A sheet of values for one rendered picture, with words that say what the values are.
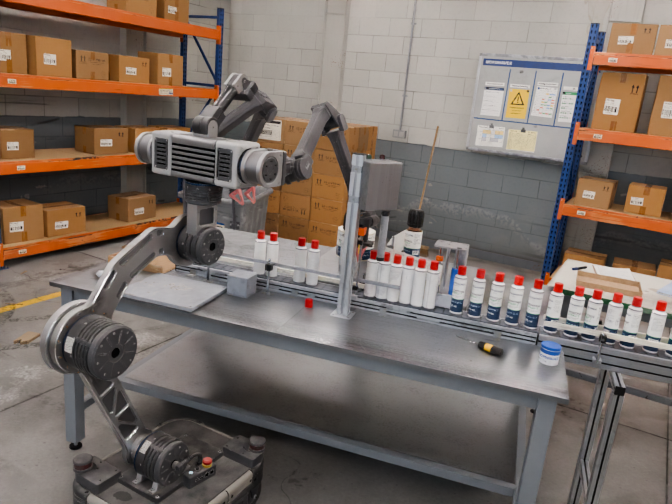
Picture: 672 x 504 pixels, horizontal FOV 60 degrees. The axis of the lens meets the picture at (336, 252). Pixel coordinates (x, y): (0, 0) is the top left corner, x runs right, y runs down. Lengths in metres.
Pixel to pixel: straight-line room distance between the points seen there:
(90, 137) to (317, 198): 2.28
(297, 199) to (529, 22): 3.05
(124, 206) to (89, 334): 4.66
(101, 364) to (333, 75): 6.08
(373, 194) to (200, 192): 0.66
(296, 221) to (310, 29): 2.75
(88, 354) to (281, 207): 4.55
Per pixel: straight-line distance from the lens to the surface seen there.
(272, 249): 2.62
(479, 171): 6.87
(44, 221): 5.95
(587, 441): 2.86
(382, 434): 2.82
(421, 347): 2.23
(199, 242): 2.13
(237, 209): 4.81
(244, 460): 2.51
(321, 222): 6.06
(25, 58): 5.73
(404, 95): 7.13
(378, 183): 2.28
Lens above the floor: 1.72
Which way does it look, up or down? 15 degrees down
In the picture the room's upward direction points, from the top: 6 degrees clockwise
